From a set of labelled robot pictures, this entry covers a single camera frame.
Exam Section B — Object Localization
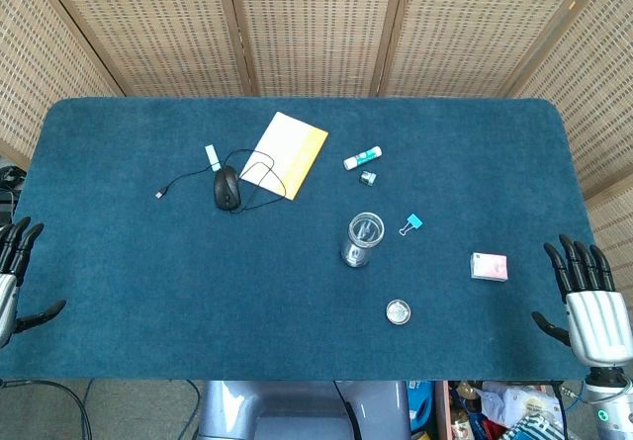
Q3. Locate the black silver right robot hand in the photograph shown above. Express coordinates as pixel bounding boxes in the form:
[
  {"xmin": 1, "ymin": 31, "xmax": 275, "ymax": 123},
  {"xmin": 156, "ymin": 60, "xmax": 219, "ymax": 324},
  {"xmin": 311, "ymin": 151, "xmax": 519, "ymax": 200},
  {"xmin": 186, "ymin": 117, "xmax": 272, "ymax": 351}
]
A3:
[{"xmin": 531, "ymin": 233, "xmax": 632, "ymax": 368}]

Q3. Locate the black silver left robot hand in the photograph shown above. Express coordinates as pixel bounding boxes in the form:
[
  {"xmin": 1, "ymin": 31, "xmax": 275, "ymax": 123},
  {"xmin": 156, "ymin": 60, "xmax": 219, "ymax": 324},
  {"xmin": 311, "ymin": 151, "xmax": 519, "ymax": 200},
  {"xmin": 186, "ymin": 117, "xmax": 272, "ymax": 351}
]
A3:
[{"xmin": 0, "ymin": 216, "xmax": 67, "ymax": 350}]

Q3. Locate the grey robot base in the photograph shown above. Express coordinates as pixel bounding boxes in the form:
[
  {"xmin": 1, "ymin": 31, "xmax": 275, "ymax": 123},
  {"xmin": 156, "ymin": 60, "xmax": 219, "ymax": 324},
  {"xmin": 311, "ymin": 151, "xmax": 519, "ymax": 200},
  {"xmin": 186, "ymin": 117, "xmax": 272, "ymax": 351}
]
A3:
[{"xmin": 197, "ymin": 380, "xmax": 411, "ymax": 440}]

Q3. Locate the clear glass jar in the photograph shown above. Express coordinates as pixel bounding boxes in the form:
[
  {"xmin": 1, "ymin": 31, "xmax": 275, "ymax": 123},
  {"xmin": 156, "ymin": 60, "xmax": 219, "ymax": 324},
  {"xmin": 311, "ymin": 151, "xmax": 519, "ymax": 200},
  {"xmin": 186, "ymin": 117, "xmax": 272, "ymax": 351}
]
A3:
[{"xmin": 339, "ymin": 211, "xmax": 386, "ymax": 269}]

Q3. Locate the white plastic bag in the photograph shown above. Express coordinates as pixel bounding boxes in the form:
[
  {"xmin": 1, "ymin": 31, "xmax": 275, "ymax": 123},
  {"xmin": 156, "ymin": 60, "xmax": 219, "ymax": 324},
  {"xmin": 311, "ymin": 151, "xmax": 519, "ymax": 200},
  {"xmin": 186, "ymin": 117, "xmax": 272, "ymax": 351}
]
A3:
[{"xmin": 482, "ymin": 380, "xmax": 551, "ymax": 414}]

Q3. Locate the pink white box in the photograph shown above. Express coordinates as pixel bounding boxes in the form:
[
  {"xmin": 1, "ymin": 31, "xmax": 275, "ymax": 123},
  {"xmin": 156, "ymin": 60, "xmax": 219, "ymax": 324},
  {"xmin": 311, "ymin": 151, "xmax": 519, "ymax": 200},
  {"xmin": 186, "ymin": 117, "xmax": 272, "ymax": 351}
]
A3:
[{"xmin": 469, "ymin": 251, "xmax": 508, "ymax": 283}]

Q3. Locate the striped bag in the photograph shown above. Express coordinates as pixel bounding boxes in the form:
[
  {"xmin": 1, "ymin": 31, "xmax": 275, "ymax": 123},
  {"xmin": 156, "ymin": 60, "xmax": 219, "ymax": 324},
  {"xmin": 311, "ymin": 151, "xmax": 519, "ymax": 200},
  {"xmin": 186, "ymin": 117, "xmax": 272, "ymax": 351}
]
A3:
[{"xmin": 498, "ymin": 413, "xmax": 566, "ymax": 440}]

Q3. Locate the blue table mat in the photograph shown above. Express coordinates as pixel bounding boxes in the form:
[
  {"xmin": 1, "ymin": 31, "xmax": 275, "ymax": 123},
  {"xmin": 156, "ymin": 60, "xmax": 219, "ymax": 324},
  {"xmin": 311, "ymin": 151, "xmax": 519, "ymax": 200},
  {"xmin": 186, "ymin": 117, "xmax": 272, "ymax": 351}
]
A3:
[{"xmin": 0, "ymin": 96, "xmax": 602, "ymax": 383}]

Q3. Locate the brown wooden crate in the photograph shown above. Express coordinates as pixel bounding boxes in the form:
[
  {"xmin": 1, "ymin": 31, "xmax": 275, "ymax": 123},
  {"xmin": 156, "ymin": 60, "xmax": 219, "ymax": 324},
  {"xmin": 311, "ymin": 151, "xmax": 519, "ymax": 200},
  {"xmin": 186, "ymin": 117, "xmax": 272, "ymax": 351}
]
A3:
[{"xmin": 434, "ymin": 380, "xmax": 550, "ymax": 440}]

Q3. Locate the blue package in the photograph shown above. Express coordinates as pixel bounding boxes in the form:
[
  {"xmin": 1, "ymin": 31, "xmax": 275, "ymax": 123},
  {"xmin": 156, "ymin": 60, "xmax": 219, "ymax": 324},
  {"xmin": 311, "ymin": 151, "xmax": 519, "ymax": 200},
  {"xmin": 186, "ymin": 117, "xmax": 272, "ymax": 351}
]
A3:
[{"xmin": 407, "ymin": 380, "xmax": 436, "ymax": 434}]

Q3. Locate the teal binder clip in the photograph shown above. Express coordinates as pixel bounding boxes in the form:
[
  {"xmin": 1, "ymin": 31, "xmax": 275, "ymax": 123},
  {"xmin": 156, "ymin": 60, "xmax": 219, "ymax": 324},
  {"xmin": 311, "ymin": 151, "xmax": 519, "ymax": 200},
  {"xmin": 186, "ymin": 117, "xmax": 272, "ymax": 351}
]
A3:
[{"xmin": 398, "ymin": 214, "xmax": 424, "ymax": 237}]

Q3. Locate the black computer mouse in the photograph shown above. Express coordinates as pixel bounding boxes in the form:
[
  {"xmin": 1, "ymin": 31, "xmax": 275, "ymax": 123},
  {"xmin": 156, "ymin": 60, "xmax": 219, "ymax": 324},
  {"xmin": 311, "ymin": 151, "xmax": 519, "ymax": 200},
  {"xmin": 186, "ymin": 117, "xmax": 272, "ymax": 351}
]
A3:
[{"xmin": 213, "ymin": 165, "xmax": 242, "ymax": 212}]

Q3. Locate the white teal glue stick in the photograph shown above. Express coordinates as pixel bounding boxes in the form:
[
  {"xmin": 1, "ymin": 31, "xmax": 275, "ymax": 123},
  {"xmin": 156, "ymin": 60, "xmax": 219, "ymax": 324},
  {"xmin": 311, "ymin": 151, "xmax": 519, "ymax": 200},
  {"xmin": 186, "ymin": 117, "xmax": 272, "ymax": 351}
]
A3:
[{"xmin": 343, "ymin": 145, "xmax": 383, "ymax": 171}]

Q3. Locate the yellow white notebook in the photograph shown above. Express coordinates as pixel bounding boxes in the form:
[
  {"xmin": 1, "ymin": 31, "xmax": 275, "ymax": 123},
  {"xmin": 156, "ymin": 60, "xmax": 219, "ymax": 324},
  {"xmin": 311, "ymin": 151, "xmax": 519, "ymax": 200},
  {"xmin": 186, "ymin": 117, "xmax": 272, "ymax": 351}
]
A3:
[{"xmin": 238, "ymin": 111, "xmax": 330, "ymax": 201}]

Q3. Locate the woven folding screen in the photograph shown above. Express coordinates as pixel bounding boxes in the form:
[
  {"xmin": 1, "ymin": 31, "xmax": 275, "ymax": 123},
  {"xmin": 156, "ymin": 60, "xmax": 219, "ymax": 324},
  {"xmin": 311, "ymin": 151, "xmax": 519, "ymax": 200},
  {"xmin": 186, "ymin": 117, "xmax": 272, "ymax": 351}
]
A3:
[{"xmin": 0, "ymin": 0, "xmax": 633, "ymax": 243}]

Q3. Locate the black floor cable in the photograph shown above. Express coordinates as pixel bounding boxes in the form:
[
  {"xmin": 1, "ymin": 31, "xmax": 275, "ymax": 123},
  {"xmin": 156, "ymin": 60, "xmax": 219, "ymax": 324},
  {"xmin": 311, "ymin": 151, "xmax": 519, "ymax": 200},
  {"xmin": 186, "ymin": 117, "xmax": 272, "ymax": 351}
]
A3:
[{"xmin": 0, "ymin": 378, "xmax": 94, "ymax": 440}]

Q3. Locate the black equipment with cables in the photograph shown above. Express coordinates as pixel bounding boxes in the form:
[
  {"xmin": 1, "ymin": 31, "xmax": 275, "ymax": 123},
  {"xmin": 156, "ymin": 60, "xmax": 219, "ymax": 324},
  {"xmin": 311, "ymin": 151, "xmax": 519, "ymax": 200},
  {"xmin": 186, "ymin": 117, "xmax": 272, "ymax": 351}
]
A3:
[{"xmin": 0, "ymin": 164, "xmax": 27, "ymax": 224}]

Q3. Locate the black mouse cable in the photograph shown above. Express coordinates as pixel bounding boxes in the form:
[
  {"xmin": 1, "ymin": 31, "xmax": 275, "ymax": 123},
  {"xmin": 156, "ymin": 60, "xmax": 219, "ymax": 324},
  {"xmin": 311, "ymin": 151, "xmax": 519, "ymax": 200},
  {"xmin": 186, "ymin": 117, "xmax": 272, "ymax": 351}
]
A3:
[{"xmin": 154, "ymin": 148, "xmax": 288, "ymax": 214}]

